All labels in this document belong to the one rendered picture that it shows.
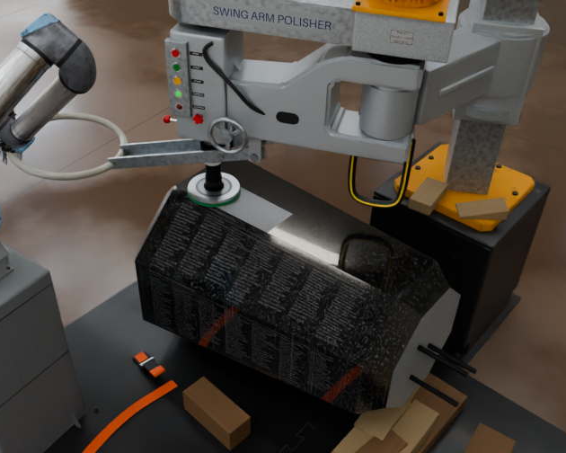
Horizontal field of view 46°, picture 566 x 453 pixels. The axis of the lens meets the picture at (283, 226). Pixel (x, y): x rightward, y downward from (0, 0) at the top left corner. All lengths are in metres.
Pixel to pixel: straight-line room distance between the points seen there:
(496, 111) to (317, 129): 0.80
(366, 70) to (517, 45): 0.69
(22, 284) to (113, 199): 1.88
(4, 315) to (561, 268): 2.94
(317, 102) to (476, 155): 0.92
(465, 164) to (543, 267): 1.23
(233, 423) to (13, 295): 1.03
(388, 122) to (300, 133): 0.32
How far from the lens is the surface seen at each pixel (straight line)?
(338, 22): 2.19
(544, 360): 3.55
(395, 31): 2.15
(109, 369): 3.27
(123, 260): 3.83
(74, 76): 2.29
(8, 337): 2.56
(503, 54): 2.71
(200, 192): 2.74
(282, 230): 2.58
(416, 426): 2.87
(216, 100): 2.43
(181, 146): 2.79
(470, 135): 2.94
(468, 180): 3.06
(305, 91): 2.32
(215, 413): 2.91
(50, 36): 2.26
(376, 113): 2.31
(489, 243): 2.90
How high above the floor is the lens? 2.49
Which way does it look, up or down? 38 degrees down
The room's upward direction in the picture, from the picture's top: 2 degrees clockwise
